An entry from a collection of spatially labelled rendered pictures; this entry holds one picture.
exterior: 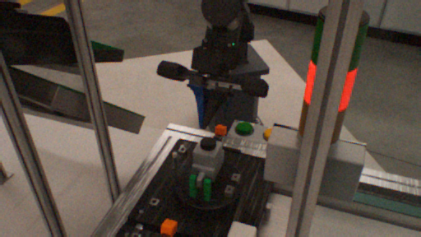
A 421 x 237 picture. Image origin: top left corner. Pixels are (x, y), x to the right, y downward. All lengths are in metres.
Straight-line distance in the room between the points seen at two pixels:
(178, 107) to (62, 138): 0.34
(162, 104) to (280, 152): 0.77
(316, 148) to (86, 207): 0.63
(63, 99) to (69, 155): 0.41
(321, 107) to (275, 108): 0.79
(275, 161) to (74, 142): 0.73
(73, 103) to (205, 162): 0.26
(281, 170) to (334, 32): 0.22
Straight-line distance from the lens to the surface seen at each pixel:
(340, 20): 0.40
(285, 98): 1.29
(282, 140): 0.53
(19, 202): 1.05
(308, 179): 0.52
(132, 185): 0.86
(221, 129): 0.81
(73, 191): 1.03
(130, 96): 1.30
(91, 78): 0.71
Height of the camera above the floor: 1.58
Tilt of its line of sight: 38 degrees down
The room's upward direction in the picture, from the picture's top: straight up
